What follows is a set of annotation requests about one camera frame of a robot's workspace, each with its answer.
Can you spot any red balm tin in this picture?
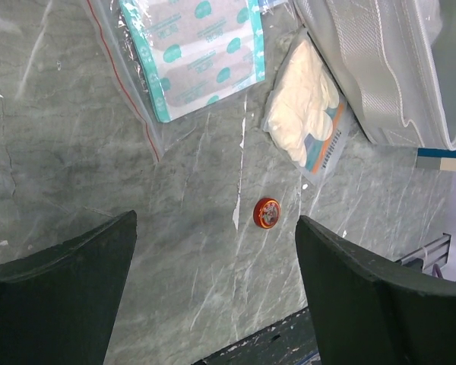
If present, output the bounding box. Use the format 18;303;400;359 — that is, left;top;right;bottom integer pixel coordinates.
253;197;281;230

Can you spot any cream gloves packet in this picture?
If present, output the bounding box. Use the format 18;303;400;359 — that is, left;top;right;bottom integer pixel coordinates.
261;28;354;186

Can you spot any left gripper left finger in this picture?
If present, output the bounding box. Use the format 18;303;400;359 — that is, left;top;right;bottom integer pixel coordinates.
0;211;137;364

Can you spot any bandage strips bag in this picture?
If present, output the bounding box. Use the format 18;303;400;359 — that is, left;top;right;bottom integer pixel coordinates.
84;1;274;160

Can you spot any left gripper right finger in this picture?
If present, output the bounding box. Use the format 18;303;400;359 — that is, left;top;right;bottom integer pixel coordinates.
295;216;456;364

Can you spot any aluminium rail frame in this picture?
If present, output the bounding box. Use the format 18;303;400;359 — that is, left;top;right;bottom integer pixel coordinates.
395;233;451;277

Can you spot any white medicine kit case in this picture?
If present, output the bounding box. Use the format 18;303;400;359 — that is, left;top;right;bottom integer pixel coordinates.
296;1;456;150

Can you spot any blue wooden block toy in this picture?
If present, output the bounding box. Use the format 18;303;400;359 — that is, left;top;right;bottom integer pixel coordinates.
416;148;456;172

